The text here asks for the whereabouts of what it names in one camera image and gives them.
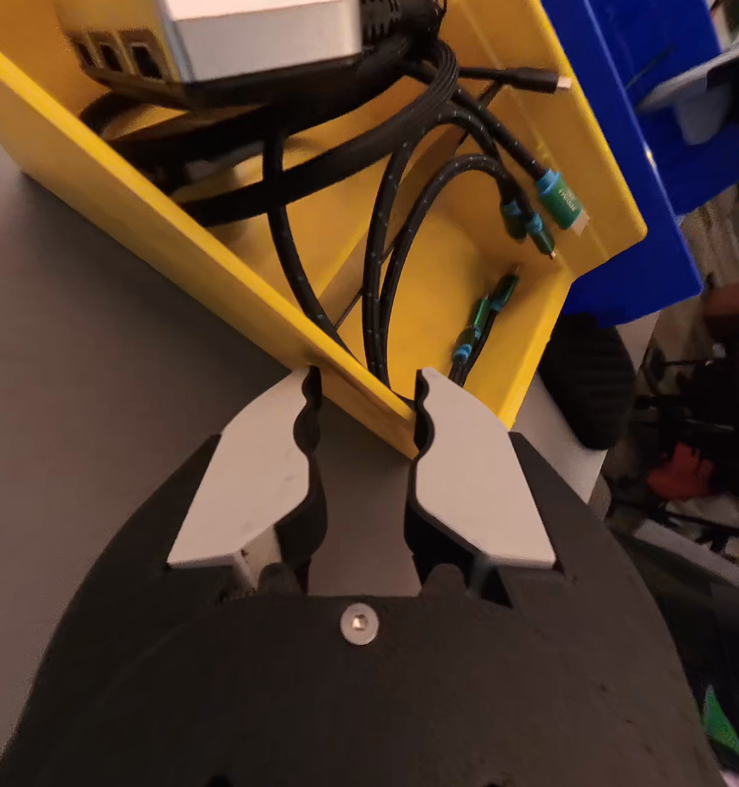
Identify blue plastic bin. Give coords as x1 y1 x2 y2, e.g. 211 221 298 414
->
591 0 739 216
538 0 705 328

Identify black textured pad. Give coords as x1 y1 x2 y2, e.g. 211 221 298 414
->
538 314 637 450

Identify red object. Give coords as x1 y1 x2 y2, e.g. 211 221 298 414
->
646 443 716 500

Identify yellow plastic bin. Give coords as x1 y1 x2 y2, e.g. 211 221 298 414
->
0 0 648 462

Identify silver hdmi adapter box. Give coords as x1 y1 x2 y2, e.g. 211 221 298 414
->
53 0 367 87

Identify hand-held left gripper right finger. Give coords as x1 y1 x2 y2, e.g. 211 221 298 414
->
404 367 558 569

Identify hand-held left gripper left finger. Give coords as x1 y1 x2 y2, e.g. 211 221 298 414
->
167 367 329 573

